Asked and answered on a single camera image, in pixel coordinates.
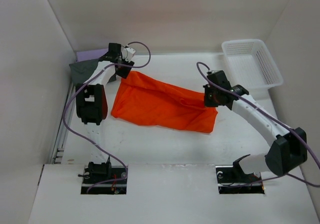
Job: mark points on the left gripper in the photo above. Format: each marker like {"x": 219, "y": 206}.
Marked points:
{"x": 123, "y": 74}

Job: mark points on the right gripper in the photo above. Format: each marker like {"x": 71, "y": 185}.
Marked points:
{"x": 207, "y": 102}

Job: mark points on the purple t-shirt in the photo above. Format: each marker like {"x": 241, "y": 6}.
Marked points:
{"x": 90, "y": 54}

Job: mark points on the grey t-shirt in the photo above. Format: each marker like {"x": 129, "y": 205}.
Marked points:
{"x": 83, "y": 71}

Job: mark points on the orange t-shirt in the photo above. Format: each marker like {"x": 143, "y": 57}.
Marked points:
{"x": 145, "y": 101}

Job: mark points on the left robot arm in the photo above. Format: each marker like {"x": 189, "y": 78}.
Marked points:
{"x": 91, "y": 103}

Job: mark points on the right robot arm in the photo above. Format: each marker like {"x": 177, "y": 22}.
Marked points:
{"x": 287, "y": 150}

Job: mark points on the white plastic laundry basket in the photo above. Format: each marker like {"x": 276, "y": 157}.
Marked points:
{"x": 250, "y": 64}

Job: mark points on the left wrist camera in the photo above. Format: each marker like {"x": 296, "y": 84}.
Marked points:
{"x": 128, "y": 53}

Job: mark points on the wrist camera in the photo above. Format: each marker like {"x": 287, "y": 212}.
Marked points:
{"x": 211, "y": 73}
{"x": 128, "y": 53}

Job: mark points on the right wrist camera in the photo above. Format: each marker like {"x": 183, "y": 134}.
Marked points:
{"x": 211, "y": 73}

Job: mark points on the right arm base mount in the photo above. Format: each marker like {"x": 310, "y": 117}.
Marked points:
{"x": 232, "y": 181}

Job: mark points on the aluminium rail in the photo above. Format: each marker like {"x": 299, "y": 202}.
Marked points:
{"x": 56, "y": 148}

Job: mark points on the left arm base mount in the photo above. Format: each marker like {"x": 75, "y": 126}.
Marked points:
{"x": 104, "y": 179}

